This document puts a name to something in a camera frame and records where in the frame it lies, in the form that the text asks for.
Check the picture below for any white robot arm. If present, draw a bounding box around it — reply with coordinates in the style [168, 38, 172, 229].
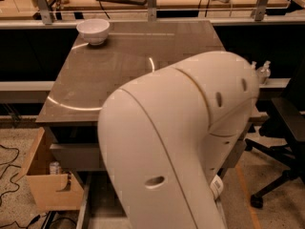
[98, 52, 259, 229]

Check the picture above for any grey drawer cabinet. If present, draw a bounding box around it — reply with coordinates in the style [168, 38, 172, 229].
[35, 20, 261, 229]

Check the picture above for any open grey middle drawer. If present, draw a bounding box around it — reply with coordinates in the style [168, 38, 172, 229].
[76, 171, 227, 229]

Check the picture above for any small white can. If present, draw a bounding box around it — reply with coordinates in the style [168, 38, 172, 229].
[50, 161, 61, 175]

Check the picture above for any white ceramic bowl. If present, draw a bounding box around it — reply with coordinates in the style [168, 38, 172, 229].
[76, 19, 110, 45]

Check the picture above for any clear sanitizer bottle left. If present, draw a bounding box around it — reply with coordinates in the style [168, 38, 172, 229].
[251, 61, 256, 70]

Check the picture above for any cardboard box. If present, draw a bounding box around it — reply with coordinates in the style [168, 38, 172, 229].
[15, 128, 84, 212]

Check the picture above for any black office chair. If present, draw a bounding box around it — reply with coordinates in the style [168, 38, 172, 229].
[245, 61, 305, 208]

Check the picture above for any wooden desk behind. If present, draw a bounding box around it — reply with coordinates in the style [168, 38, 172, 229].
[0, 0, 257, 20]

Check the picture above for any black floor cable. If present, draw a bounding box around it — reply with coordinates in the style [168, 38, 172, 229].
[0, 143, 42, 229]

